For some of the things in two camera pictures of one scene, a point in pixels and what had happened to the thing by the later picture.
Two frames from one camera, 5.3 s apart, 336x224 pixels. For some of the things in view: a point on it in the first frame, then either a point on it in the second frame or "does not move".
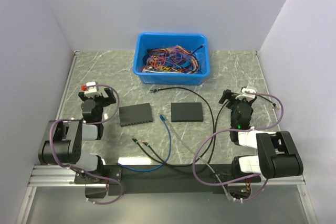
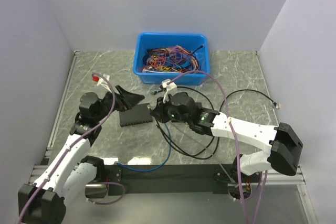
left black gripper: x=112 y=99 to x=126 y=100
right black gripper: x=227 y=95 to x=159 y=110
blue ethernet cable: x=162 y=118 does not move
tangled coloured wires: x=171 y=60 does not move
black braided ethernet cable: x=136 y=141 to x=172 y=141
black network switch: x=136 y=114 does not move
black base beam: x=183 y=178 does not move
